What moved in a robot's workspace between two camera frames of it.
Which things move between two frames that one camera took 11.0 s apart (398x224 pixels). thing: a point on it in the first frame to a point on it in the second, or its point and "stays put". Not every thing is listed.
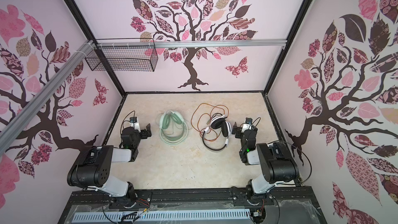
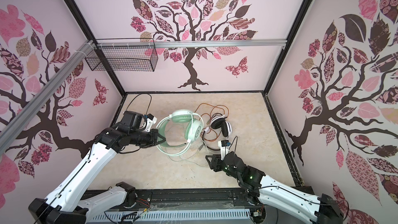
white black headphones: x=219 y=122 stays put
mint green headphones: x=173 y=129 to x=194 y=125
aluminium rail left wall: x=21 y=117 stays put
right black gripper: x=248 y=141 to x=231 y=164
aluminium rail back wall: x=189 y=43 stays put
